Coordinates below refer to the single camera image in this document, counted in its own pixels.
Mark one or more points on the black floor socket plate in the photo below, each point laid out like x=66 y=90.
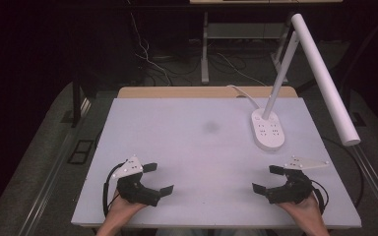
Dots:
x=80 y=151

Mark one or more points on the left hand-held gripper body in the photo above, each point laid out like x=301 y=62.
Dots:
x=134 y=193

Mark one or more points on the white table mat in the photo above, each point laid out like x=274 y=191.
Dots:
x=193 y=157

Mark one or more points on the person's left hand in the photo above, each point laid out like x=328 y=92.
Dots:
x=121 y=209

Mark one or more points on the white desk lamp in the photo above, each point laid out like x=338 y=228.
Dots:
x=318 y=72

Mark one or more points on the person's right hand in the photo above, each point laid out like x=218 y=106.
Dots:
x=305 y=211

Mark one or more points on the black floor box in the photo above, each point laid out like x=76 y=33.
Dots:
x=358 y=119

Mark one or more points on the metal floor rail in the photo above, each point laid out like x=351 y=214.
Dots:
x=50 y=177
x=375 y=183

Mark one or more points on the wooden table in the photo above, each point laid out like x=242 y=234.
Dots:
x=177 y=92

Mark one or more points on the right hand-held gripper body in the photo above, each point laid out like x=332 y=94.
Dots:
x=292 y=191

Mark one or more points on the white metal desk frame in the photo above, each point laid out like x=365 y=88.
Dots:
x=205 y=59

